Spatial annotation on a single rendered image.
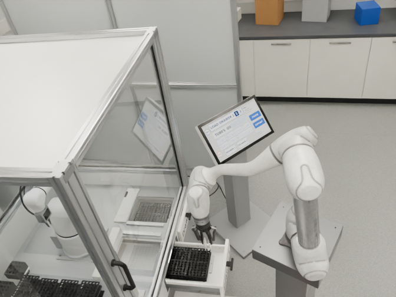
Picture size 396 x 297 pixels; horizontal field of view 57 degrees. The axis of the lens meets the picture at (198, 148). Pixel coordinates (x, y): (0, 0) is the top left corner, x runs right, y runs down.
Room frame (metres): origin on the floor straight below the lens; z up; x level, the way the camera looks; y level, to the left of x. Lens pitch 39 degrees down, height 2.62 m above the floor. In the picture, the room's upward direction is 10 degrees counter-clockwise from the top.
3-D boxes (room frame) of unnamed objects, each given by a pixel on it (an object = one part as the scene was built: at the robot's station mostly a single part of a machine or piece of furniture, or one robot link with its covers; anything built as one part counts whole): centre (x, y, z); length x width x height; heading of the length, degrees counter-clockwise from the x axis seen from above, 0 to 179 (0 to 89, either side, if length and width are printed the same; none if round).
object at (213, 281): (1.18, 0.16, 0.86); 0.40 x 0.26 x 0.06; 74
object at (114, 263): (0.78, 0.34, 1.45); 0.05 x 0.03 x 0.19; 74
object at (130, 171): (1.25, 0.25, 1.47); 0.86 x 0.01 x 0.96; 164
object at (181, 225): (1.50, 0.15, 0.87); 0.29 x 0.02 x 0.11; 164
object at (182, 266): (1.18, 0.15, 0.87); 0.22 x 0.18 x 0.06; 74
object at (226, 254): (1.12, -0.04, 0.87); 0.29 x 0.02 x 0.11; 164
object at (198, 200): (1.24, 0.04, 1.30); 0.13 x 0.11 x 0.16; 172
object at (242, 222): (2.05, -0.28, 0.51); 0.50 x 0.45 x 1.02; 31
